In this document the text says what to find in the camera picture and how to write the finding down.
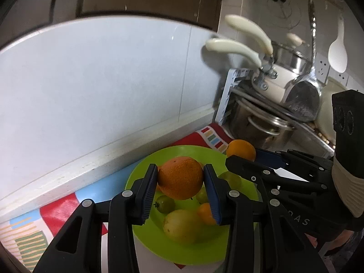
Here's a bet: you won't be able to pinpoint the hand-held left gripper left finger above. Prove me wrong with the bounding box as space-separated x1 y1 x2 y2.
33 163 159 273

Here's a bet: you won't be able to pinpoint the white wall outlets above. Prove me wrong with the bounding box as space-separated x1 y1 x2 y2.
316 54 351 86

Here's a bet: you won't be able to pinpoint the white rice paddle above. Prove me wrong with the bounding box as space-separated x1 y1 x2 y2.
328 16 348 73

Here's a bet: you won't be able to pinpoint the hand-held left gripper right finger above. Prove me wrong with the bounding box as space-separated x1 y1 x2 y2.
203 163 329 273

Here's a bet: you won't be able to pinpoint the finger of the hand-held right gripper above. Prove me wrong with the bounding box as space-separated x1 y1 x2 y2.
225 155 330 201
255 148 334 177

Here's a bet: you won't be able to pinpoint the white plastic rack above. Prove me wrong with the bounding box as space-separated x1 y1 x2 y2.
215 68 252 126

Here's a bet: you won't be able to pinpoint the green plate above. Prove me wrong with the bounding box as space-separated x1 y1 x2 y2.
124 145 260 265

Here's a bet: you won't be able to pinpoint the small green tomato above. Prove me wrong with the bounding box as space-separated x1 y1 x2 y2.
154 195 175 214

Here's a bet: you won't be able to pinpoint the large steel pot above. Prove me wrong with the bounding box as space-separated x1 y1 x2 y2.
229 98 295 148

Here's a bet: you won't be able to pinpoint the small lime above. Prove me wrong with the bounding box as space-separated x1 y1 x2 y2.
196 186 209 204

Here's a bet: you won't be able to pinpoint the steel pot with lid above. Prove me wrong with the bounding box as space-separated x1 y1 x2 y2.
272 33 313 74

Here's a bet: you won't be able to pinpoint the colourful printed tablecloth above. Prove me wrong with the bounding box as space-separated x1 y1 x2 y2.
0 122 236 273

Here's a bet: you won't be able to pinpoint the yellow-green pear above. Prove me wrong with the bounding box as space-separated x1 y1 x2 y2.
163 209 204 244

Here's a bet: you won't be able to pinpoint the green grape fruit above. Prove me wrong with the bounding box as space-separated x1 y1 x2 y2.
217 171 242 190

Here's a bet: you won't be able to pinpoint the metal spatula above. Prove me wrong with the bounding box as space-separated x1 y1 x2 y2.
284 0 322 121

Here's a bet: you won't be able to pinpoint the large orange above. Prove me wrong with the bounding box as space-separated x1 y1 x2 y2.
157 156 204 200

